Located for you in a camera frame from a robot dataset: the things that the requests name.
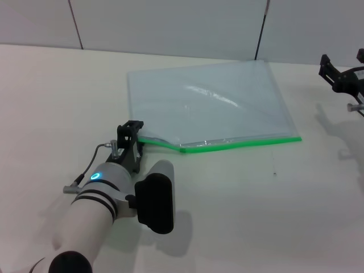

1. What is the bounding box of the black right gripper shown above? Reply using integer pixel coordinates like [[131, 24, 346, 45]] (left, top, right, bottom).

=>
[[318, 48, 364, 114]]

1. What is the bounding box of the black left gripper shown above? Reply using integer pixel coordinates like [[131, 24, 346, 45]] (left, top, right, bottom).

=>
[[106, 120, 144, 175]]

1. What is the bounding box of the clear document bag green zip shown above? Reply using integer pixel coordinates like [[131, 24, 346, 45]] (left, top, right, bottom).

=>
[[126, 59, 303, 155]]

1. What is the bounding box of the right wrist cable metal plug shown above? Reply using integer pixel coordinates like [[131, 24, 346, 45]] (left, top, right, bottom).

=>
[[346, 103, 364, 117]]

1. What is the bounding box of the grey left wrist cable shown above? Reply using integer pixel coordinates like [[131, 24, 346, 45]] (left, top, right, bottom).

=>
[[63, 140, 121, 195]]

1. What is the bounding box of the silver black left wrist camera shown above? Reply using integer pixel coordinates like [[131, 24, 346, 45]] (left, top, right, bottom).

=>
[[134, 159, 175, 235]]

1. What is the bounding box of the black vertical wall strip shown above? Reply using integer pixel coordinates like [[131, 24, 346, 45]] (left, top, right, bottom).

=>
[[254, 0, 271, 61]]

